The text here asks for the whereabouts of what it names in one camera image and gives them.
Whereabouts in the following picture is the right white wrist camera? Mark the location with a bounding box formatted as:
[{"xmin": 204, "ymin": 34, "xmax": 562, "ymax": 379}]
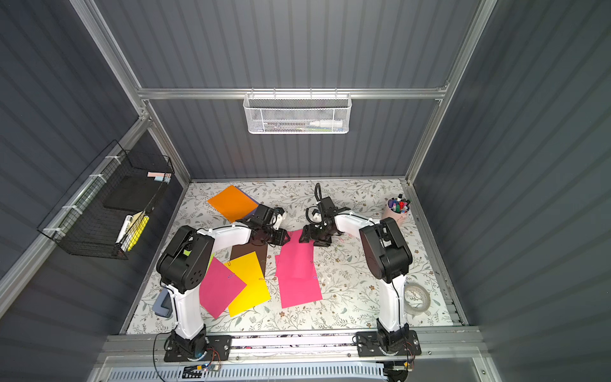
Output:
[{"xmin": 305, "ymin": 206, "xmax": 322, "ymax": 224}]

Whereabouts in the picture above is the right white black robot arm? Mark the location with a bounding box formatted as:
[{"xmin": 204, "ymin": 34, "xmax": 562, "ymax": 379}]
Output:
[{"xmin": 299, "ymin": 187, "xmax": 415, "ymax": 355}]

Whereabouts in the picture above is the white marker in basket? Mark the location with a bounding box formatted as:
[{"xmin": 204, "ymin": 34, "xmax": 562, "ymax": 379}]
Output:
[{"xmin": 305, "ymin": 119, "xmax": 344, "ymax": 131}]

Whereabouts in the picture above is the white wire mesh basket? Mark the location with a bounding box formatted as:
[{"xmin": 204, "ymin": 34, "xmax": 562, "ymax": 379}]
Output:
[{"xmin": 243, "ymin": 90, "xmax": 353, "ymax": 135}]

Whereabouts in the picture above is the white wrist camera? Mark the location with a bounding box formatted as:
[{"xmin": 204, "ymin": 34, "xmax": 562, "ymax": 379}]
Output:
[
  {"xmin": 305, "ymin": 206, "xmax": 322, "ymax": 224},
  {"xmin": 271, "ymin": 208, "xmax": 286, "ymax": 230}
]

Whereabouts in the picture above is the clear tape roll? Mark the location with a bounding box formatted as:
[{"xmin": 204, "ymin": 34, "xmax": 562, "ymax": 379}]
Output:
[{"xmin": 404, "ymin": 283, "xmax": 431, "ymax": 316}]

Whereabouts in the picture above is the magenta paper sheet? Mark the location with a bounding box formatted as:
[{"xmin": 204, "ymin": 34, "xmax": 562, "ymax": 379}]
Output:
[
  {"xmin": 277, "ymin": 270, "xmax": 322, "ymax": 309},
  {"xmin": 199, "ymin": 258, "xmax": 247, "ymax": 319},
  {"xmin": 275, "ymin": 230, "xmax": 318, "ymax": 279}
]

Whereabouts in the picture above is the black wire wall basket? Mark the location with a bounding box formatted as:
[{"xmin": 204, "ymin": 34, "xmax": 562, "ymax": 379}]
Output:
[{"xmin": 38, "ymin": 145, "xmax": 174, "ymax": 259}]

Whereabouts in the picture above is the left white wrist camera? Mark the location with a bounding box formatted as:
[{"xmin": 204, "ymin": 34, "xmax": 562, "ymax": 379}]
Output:
[{"xmin": 271, "ymin": 208, "xmax": 286, "ymax": 230}]

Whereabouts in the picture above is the orange paper sheet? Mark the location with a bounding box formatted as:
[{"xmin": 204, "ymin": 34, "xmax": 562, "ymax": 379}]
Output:
[{"xmin": 208, "ymin": 186, "xmax": 240, "ymax": 223}]

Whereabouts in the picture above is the cup of coloured markers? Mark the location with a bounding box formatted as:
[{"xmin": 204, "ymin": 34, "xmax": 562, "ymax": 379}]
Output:
[{"xmin": 381, "ymin": 194, "xmax": 411, "ymax": 227}]

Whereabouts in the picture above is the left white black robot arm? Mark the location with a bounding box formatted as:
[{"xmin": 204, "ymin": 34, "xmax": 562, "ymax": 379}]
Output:
[{"xmin": 156, "ymin": 205, "xmax": 290, "ymax": 353}]

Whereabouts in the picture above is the yellow paper sheet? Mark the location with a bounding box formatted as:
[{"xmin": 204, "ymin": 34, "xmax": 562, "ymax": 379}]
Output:
[{"xmin": 225, "ymin": 251, "xmax": 271, "ymax": 317}]

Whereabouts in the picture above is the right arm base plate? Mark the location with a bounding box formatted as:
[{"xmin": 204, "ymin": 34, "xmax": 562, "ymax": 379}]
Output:
[{"xmin": 353, "ymin": 330, "xmax": 422, "ymax": 360}]

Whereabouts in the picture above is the brown paper sheet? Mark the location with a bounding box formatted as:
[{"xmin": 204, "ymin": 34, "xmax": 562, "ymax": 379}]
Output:
[{"xmin": 230, "ymin": 243, "xmax": 268, "ymax": 275}]

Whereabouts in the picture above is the grey blue stapler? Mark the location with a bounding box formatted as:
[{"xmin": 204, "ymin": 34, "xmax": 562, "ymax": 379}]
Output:
[{"xmin": 152, "ymin": 288, "xmax": 173, "ymax": 318}]

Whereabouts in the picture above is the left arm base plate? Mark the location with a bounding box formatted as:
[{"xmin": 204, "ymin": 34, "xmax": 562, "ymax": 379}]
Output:
[{"xmin": 164, "ymin": 332, "xmax": 232, "ymax": 362}]

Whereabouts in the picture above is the purple paper sheet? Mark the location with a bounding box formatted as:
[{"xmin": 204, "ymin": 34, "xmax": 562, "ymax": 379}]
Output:
[{"xmin": 237, "ymin": 188, "xmax": 259, "ymax": 219}]

